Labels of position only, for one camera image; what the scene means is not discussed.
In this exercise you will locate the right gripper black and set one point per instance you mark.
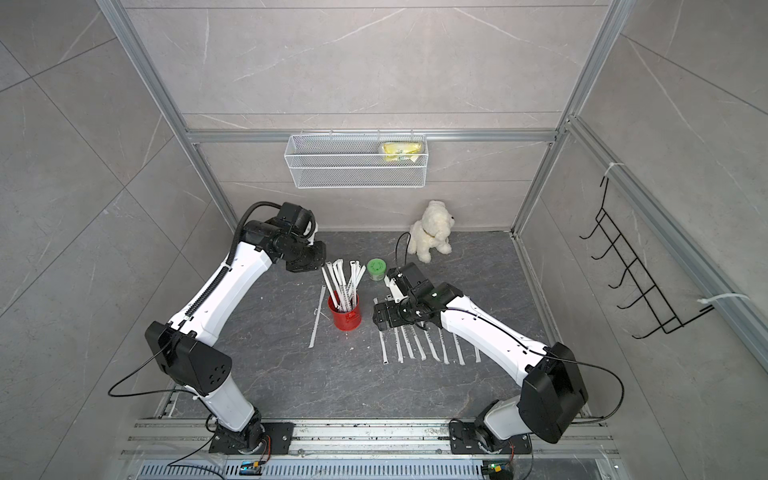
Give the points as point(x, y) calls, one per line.
point(391, 308)

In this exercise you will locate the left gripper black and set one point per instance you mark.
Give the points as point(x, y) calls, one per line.
point(319, 260)

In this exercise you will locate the bundle of white straws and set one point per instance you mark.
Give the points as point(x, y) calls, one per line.
point(344, 278)

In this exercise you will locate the red cup container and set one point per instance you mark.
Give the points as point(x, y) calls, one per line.
point(342, 319)

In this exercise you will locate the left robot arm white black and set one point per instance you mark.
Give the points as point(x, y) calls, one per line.
point(184, 346)

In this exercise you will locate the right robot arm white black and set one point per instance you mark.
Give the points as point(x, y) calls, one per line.
point(552, 388)

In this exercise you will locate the green lid jar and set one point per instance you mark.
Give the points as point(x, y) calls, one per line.
point(376, 269)

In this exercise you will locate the white plush dog toy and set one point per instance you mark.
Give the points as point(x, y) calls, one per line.
point(432, 231)

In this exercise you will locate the yellow sponge in basket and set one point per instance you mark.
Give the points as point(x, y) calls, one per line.
point(401, 151)

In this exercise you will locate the white wire mesh basket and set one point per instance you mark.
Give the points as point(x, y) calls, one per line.
point(345, 161)

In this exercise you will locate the black wire hook rack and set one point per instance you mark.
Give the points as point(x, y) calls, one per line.
point(635, 272)

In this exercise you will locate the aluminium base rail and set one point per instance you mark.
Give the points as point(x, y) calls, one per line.
point(363, 438)

